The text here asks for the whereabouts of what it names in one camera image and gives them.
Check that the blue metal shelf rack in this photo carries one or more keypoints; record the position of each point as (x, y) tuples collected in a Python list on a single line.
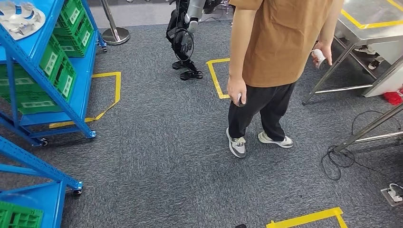
[(85, 78), (37, 163)]

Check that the silver floor socket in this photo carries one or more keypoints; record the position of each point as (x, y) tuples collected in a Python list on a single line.
[(388, 196)]

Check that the black silver humanoid robot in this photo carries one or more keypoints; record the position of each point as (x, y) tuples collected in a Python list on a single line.
[(192, 9)]

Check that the silver stanchion post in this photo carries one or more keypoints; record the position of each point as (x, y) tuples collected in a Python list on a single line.
[(116, 35)]

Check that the black round disc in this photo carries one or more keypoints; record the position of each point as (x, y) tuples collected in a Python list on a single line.
[(241, 101)]

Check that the silver wheel hubcap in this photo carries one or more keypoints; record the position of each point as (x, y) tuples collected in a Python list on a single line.
[(19, 19)]

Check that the person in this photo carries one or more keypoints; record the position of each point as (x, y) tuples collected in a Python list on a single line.
[(277, 37), (374, 64)]

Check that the red bag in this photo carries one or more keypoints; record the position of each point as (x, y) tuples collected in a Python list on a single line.
[(393, 98)]

